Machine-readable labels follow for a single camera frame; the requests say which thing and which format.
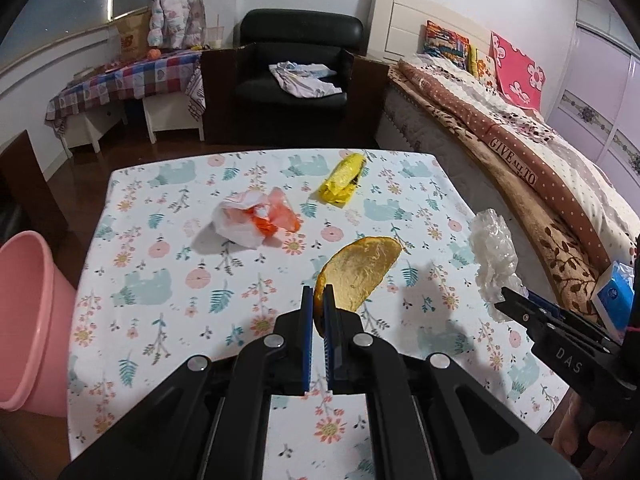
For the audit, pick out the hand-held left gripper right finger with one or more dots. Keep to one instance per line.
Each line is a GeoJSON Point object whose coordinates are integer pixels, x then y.
{"type": "Point", "coordinates": [330, 345]}

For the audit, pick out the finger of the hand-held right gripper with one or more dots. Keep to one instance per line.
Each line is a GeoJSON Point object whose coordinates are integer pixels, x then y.
{"type": "Point", "coordinates": [520, 308]}
{"type": "Point", "coordinates": [565, 316]}

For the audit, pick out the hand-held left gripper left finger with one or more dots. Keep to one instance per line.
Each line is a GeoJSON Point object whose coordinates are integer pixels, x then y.
{"type": "Point", "coordinates": [306, 345]}

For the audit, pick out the pink plastic bucket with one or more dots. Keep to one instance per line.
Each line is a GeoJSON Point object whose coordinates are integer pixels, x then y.
{"type": "Point", "coordinates": [35, 310]}

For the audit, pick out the person's right hand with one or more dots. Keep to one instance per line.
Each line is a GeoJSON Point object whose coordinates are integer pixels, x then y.
{"type": "Point", "coordinates": [570, 425]}

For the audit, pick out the blue and white tissue pack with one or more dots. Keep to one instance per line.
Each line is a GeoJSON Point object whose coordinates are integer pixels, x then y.
{"type": "Point", "coordinates": [612, 295]}

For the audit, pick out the clear crumpled plastic bag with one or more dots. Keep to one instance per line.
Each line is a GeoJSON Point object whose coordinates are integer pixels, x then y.
{"type": "Point", "coordinates": [492, 250]}

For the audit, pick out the white and orange plastic bag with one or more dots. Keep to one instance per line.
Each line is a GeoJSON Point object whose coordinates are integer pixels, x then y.
{"type": "Point", "coordinates": [240, 220]}

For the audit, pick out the yellow crumpled wrapper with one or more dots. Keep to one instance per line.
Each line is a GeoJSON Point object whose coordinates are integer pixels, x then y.
{"type": "Point", "coordinates": [342, 180]}

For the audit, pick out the brown dotted blanket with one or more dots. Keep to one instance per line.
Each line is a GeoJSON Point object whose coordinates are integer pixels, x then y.
{"type": "Point", "coordinates": [500, 125]}

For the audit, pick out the bed with patterned bedding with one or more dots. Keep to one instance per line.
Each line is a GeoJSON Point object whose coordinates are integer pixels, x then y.
{"type": "Point", "coordinates": [425, 125]}

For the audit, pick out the lilac wardrobe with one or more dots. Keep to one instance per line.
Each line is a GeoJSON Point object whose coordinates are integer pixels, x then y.
{"type": "Point", "coordinates": [600, 85]}

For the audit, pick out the pink floral pillow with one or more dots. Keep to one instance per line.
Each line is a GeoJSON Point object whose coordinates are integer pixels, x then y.
{"type": "Point", "coordinates": [520, 70]}

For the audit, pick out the black leather armchair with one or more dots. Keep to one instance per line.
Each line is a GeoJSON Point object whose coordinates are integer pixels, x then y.
{"type": "Point", "coordinates": [295, 105]}

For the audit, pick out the yellow printed pillow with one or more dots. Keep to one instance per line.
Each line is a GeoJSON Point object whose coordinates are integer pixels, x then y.
{"type": "Point", "coordinates": [482, 66]}

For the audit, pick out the white desk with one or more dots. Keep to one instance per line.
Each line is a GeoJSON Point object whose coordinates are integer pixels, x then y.
{"type": "Point", "coordinates": [170, 117]}

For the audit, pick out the white printed cloth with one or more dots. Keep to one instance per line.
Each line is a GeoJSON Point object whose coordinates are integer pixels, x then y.
{"type": "Point", "coordinates": [300, 80]}

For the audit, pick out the colourful printed pillow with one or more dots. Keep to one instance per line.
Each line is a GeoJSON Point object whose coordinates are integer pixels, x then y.
{"type": "Point", "coordinates": [445, 42]}

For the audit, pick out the white bed headboard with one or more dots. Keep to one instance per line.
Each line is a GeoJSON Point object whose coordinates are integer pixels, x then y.
{"type": "Point", "coordinates": [405, 20]}

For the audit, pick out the plastic drink cup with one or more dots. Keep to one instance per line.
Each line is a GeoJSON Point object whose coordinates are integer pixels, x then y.
{"type": "Point", "coordinates": [216, 36]}

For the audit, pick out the checkered tablecloth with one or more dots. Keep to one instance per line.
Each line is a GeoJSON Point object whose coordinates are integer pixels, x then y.
{"type": "Point", "coordinates": [125, 77]}

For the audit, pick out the orange fruit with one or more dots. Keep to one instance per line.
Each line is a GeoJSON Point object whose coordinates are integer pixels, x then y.
{"type": "Point", "coordinates": [153, 53]}

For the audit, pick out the tan paper bag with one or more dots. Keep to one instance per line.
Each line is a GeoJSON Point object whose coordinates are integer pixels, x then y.
{"type": "Point", "coordinates": [134, 35]}

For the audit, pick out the pale floral puffer jacket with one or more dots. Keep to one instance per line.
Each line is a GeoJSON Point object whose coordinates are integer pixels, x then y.
{"type": "Point", "coordinates": [175, 15]}

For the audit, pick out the dark window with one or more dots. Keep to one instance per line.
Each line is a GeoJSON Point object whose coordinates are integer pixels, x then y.
{"type": "Point", "coordinates": [65, 5]}

